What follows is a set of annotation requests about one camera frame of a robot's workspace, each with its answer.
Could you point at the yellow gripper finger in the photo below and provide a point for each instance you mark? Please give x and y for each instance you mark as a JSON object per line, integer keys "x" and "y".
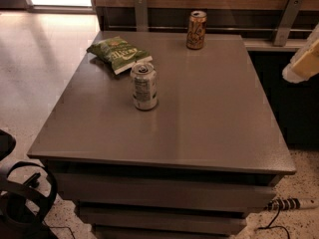
{"x": 307, "y": 65}

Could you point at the orange soda can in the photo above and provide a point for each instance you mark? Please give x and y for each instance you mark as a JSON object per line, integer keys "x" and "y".
{"x": 196, "y": 30}

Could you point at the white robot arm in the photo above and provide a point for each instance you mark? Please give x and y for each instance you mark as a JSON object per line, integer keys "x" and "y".
{"x": 312, "y": 42}

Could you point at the silver soda can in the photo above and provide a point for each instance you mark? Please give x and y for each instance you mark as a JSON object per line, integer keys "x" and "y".
{"x": 144, "y": 80}

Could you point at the grey drawer cabinet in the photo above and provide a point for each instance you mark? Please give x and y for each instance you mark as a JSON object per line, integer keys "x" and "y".
{"x": 194, "y": 167}

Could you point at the white power strip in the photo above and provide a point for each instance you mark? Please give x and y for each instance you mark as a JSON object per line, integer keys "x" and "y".
{"x": 292, "y": 204}

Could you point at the green chip bag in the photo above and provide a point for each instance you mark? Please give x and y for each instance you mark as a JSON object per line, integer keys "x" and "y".
{"x": 119, "y": 53}

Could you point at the black office chair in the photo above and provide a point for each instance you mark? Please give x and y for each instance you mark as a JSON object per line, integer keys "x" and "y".
{"x": 23, "y": 208}

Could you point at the right metal wall bracket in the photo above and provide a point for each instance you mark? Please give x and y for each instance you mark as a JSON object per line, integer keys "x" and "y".
{"x": 288, "y": 16}

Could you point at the metal wall bracket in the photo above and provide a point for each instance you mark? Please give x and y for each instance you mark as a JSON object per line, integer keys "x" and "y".
{"x": 142, "y": 15}
{"x": 288, "y": 16}

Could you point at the left metal wall bracket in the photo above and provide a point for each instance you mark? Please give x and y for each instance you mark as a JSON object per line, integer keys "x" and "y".
{"x": 142, "y": 15}

